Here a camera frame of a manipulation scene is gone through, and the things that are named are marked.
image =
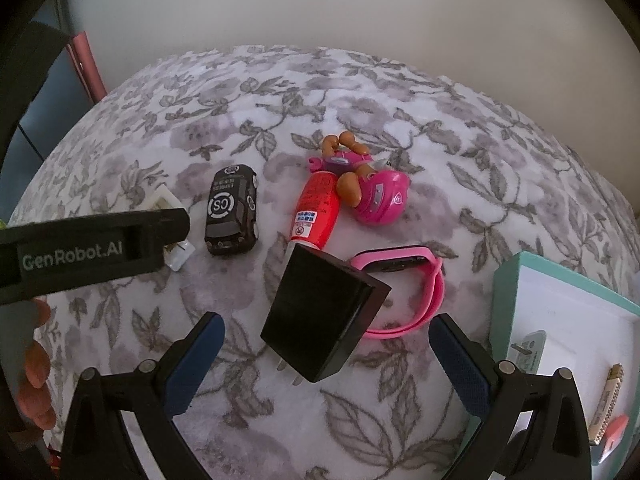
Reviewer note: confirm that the pink and blue toy block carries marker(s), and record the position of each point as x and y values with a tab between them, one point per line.
611	439

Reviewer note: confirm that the white plug adapter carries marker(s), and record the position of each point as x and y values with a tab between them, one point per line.
174	226

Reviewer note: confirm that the floral grey blanket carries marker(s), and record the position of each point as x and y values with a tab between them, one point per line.
486	183

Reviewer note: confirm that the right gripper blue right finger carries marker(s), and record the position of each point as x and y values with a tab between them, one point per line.
531	426

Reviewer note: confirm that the pink ball puppy toy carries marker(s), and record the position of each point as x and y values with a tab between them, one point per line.
376	194

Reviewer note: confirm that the person's left hand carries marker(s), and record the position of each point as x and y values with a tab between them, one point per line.
34	397

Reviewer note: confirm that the black power adapter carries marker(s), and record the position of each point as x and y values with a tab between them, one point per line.
322	308

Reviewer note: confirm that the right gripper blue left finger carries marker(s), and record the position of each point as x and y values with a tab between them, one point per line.
96	443

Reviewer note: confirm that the black toy car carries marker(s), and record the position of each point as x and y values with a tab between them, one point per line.
231	212

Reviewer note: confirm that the red lighter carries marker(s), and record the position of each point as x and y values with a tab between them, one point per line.
316	210

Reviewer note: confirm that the white wall charger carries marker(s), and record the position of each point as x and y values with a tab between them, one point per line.
527	353

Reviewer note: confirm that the teal rimmed white tray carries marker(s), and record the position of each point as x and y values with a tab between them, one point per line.
589	329

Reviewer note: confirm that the blue cabinet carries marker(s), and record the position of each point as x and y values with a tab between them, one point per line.
41	99

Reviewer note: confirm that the pink smart watch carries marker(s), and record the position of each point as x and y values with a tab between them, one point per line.
419	286

